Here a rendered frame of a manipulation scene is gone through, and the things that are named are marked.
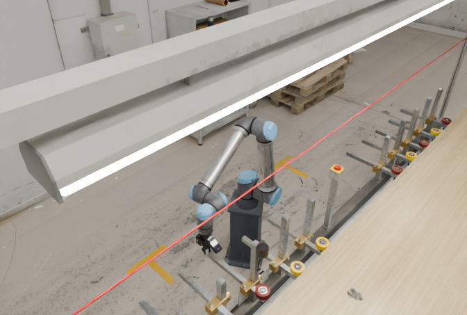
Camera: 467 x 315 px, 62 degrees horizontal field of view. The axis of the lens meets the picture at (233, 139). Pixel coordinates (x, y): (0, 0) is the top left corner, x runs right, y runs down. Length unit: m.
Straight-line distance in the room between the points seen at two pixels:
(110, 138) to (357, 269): 1.94
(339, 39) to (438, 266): 1.76
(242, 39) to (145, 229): 3.16
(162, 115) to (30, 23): 3.14
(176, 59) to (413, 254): 2.12
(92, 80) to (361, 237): 2.16
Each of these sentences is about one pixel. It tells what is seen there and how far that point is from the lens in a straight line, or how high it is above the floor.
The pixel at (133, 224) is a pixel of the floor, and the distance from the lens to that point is 3.89.
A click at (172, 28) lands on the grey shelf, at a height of 1.38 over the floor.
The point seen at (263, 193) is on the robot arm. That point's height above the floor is 0.84.
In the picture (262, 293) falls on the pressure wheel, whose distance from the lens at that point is 2.21.
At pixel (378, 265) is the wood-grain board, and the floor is 0.90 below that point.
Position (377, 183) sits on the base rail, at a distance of 3.34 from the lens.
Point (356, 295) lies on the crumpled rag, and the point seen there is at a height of 0.92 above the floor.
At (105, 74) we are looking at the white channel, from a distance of 0.64.
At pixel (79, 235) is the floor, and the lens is 3.95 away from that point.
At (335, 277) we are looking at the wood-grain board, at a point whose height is 0.90.
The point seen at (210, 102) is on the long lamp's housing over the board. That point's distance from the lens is 0.75.
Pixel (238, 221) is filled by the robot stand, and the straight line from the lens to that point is 3.12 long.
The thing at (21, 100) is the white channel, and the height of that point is 2.46.
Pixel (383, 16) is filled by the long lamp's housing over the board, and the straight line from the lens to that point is 1.31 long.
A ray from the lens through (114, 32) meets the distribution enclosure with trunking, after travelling 3.88.
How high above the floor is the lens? 2.71
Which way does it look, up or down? 34 degrees down
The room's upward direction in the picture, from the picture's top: straight up
